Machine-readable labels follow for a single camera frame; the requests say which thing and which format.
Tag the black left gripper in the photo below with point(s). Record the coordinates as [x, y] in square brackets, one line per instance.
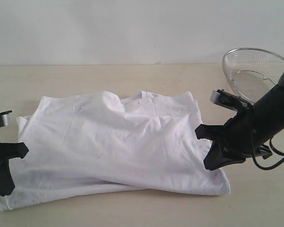
[9, 151]

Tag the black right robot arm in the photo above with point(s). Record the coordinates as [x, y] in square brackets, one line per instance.
[272, 101]

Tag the white t-shirt red logo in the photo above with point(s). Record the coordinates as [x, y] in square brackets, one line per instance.
[98, 143]

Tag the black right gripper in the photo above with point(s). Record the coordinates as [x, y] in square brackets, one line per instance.
[235, 141]

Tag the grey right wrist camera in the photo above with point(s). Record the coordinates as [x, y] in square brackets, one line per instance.
[229, 101]

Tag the metal wire mesh basket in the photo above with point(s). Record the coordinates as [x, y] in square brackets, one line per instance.
[252, 72]

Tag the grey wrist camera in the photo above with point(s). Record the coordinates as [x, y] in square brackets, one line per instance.
[5, 118]
[229, 101]

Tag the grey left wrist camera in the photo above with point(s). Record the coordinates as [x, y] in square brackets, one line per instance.
[5, 118]

